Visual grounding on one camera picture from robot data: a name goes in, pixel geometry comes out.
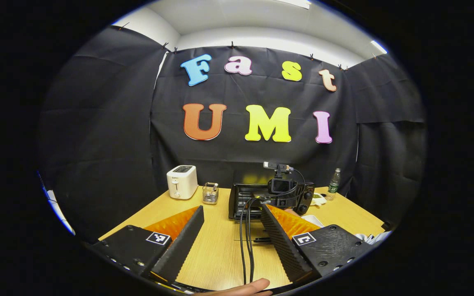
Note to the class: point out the white divided plate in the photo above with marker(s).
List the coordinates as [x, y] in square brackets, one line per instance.
[321, 201]

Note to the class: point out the black backdrop cloth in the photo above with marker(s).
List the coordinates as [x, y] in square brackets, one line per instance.
[241, 94]

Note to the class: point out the black electric oven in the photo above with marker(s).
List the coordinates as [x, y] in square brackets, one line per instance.
[241, 197]

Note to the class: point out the clear glass holder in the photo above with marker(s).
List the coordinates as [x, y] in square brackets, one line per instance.
[210, 194]

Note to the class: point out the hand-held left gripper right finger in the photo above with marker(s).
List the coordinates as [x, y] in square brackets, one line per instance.
[284, 250]

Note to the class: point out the large ceiling light panel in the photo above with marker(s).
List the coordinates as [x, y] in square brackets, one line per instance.
[296, 3]

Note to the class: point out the white rectangular plate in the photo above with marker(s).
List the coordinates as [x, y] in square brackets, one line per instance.
[313, 220]

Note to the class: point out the clear plastic water bottle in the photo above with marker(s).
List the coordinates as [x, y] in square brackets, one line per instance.
[334, 186]

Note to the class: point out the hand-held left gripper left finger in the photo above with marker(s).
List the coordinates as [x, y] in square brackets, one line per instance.
[179, 246]

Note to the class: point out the white toaster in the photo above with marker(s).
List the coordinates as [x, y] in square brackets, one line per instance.
[181, 183]

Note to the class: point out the small ceiling light panel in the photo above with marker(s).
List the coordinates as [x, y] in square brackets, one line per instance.
[379, 46]

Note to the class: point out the white cloth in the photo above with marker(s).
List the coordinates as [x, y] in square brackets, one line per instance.
[375, 237]

